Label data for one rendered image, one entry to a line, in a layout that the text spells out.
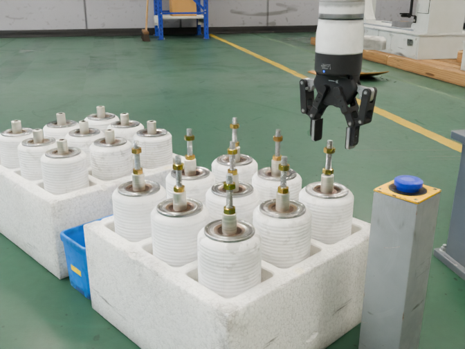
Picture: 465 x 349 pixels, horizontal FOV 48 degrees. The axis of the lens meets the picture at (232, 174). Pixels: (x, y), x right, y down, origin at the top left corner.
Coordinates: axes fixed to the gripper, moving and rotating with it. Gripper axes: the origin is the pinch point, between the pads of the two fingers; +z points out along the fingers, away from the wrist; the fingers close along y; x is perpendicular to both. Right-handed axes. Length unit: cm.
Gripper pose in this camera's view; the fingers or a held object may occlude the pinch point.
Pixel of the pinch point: (333, 136)
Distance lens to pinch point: 90.5
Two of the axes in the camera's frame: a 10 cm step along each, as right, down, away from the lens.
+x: 7.1, -2.4, 6.6
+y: 7.0, 2.4, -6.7
